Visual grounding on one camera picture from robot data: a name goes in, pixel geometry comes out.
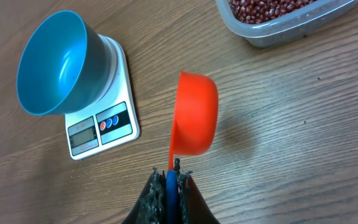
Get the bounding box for red beans in container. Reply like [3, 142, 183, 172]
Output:
[228, 0, 315, 24]

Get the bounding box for red plastic measuring scoop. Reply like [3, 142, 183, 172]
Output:
[168, 71, 219, 170]

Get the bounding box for teal blue bowl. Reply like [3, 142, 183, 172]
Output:
[16, 10, 109, 116]

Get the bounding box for clear plastic bean container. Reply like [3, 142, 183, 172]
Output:
[216, 0, 357, 48]

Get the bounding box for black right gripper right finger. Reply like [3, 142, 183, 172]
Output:
[178, 172, 219, 224]

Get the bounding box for white digital kitchen scale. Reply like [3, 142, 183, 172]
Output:
[65, 35, 140, 160]

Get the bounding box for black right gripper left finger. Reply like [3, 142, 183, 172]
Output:
[123, 167, 165, 224]

